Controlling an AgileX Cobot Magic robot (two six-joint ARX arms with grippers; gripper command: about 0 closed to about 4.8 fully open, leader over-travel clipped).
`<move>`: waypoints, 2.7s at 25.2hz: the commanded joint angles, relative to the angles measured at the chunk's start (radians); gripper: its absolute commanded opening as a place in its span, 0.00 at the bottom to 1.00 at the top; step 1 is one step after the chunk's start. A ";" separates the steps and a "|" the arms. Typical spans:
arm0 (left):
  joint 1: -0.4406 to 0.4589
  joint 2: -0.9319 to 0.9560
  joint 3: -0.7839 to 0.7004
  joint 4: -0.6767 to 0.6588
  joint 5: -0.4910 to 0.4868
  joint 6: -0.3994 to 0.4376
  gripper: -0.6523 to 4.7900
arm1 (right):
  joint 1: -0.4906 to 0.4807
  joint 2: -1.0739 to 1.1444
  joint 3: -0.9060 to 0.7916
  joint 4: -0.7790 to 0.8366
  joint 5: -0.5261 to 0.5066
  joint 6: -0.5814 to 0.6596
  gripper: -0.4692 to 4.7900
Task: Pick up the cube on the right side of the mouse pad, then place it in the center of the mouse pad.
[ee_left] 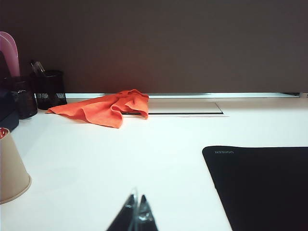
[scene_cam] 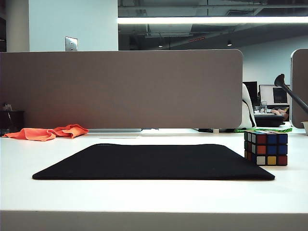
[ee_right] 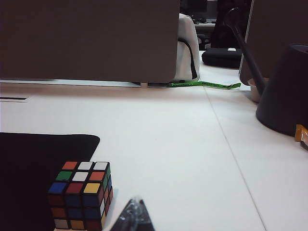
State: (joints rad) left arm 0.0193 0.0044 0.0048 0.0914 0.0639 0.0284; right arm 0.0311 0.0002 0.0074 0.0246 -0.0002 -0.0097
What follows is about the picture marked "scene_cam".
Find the computer monitor with white screen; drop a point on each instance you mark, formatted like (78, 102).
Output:
(267, 93)

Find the clear drinking glass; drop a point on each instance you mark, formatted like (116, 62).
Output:
(264, 107)

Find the Rubik's cube puzzle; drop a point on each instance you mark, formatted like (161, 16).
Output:
(267, 149)

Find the person at distant desk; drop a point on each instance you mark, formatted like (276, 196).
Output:
(280, 112)

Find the black pen holder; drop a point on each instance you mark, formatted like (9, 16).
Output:
(13, 120)

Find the silver wall switch plate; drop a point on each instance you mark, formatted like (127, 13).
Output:
(71, 43)

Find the dark computer monitor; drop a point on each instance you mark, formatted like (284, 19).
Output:
(251, 92)

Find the red ceiling sign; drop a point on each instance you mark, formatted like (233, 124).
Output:
(196, 39)

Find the black pendant ceiling lamp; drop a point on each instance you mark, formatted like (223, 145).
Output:
(229, 43)

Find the white divider foot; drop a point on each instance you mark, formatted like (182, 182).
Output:
(216, 130)

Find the narrow brown desk divider panel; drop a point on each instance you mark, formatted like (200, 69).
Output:
(299, 79)

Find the grey desk divider panel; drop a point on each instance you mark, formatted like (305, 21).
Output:
(120, 89)

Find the black padded case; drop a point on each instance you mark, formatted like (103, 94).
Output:
(268, 120)

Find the orange cloth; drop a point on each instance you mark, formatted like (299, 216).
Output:
(43, 133)

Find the beige paper cup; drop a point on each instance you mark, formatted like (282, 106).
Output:
(305, 127)

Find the black mouse pad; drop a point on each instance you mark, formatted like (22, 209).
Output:
(154, 163)

